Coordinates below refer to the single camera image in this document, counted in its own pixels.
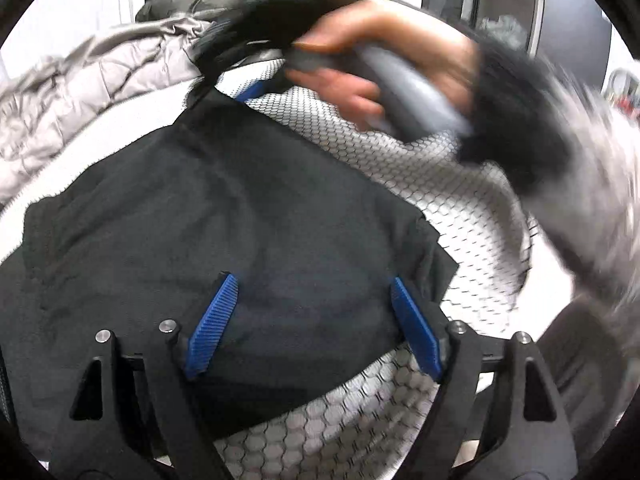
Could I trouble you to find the black pants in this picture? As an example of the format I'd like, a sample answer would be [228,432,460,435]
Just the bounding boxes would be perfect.
[1,92,457,460]

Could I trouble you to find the person's right hand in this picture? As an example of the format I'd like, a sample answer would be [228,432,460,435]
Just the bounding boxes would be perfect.
[285,0,480,141]

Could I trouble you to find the white honeycomb mattress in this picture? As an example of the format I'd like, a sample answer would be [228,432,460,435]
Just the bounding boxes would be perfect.
[1,62,534,479]

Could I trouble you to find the grey crumpled duvet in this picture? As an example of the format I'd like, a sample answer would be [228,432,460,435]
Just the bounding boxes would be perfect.
[1,0,236,203]

